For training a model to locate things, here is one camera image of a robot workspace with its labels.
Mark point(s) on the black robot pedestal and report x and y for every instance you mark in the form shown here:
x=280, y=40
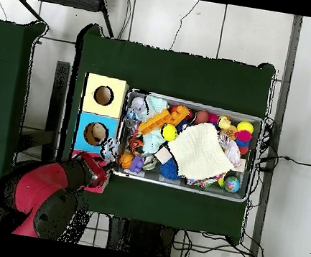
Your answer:
x=138, y=237

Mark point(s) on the purple toy block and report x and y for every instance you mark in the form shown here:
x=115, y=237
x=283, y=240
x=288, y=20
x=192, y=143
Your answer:
x=137, y=164

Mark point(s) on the orange toy building brick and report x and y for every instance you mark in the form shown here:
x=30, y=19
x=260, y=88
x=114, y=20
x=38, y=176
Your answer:
x=156, y=121

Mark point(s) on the light blue knitted cloth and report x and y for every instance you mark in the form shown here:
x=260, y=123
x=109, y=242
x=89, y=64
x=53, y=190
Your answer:
x=156, y=104

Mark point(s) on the cream knitted cloth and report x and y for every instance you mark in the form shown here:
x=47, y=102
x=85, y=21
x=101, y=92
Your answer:
x=201, y=153

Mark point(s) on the black upright panel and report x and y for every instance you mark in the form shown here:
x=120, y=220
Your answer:
x=57, y=104

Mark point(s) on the globe print ball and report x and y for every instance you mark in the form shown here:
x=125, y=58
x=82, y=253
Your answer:
x=231, y=184

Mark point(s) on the orange tiger striped toy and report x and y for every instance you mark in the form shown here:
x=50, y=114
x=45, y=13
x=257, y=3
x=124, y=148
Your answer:
x=135, y=144

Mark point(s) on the dented silver can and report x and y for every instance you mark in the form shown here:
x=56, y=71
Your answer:
x=149, y=161

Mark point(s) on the small orange basketball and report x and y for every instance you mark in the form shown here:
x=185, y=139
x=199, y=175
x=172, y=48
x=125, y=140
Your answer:
x=126, y=160

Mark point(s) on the dark green side table cloth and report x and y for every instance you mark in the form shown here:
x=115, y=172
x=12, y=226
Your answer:
x=5, y=67

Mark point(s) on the yellow smiley ball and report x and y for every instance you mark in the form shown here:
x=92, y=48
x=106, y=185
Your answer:
x=169, y=132

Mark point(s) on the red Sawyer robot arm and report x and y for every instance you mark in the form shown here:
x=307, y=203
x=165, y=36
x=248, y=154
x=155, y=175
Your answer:
x=38, y=188

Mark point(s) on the wooden box with three holes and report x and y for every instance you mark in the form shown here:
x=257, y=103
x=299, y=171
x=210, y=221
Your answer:
x=109, y=106

